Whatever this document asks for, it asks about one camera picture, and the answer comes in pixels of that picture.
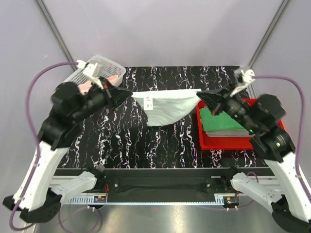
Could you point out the grey towel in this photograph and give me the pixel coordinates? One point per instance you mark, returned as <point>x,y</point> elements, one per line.
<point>229,133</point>

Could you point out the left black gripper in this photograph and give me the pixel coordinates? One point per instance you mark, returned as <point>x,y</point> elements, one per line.
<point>119,95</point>

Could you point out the red plastic tray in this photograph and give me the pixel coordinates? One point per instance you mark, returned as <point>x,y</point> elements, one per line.
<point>223,143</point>

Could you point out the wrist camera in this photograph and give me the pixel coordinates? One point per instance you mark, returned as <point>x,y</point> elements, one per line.
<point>92,71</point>
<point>244,77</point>

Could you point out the white towel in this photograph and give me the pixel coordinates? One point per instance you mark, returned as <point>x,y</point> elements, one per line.
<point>166,107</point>

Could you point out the white plastic basket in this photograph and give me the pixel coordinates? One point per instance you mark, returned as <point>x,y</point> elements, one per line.
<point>110,70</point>

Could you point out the green towel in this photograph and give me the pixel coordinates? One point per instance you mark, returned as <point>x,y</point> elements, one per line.
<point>221,122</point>

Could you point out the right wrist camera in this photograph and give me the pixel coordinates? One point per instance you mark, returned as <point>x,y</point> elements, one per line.
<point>244,77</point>

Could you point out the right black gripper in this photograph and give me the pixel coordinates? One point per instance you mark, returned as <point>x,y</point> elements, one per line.
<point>212,100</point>

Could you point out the pink towel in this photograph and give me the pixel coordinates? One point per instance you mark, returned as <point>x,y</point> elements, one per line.
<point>84,88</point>

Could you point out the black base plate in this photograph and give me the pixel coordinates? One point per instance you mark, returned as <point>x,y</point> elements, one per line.
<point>199,184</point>

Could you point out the white slotted cable duct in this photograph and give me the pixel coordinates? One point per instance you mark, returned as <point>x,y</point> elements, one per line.
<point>87,200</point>

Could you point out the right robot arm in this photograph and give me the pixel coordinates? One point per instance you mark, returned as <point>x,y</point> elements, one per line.
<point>290,208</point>

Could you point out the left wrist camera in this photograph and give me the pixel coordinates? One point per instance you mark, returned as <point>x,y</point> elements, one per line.
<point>92,71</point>

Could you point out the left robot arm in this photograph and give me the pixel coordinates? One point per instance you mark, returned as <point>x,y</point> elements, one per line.
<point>36,200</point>

